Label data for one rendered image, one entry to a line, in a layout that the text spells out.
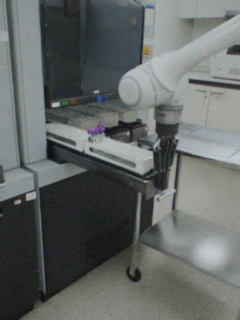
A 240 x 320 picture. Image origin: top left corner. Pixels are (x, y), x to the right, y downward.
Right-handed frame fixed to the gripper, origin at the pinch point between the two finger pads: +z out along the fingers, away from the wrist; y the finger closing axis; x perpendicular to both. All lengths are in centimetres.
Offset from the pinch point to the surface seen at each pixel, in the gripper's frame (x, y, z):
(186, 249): -7, -37, 52
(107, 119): -54, -28, -7
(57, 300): -49, 11, 80
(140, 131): -47, -46, 2
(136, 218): -30, -25, 39
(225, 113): -80, -229, 23
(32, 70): -56, 13, -32
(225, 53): -90, -231, -35
